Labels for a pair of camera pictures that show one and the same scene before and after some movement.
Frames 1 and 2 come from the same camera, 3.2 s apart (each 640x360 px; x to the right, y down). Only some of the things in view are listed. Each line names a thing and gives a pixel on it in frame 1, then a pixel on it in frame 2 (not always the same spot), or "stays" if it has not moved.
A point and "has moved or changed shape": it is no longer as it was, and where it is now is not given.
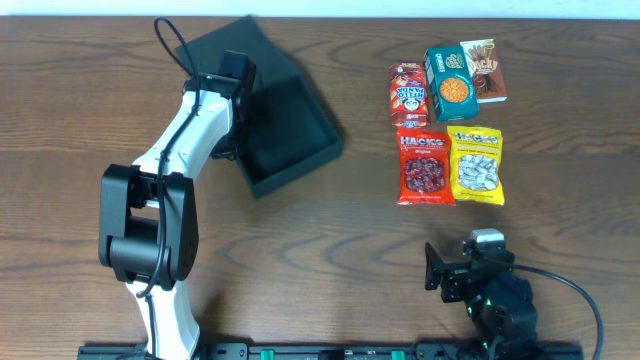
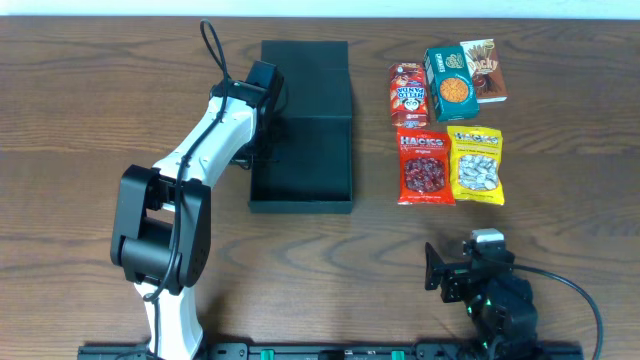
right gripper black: (455, 276) stays
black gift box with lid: (284, 128) has moved or changed shape
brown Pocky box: (486, 70) stays
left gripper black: (223, 152) → (277, 136)
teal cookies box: (451, 83) stays
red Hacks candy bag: (424, 167) stays
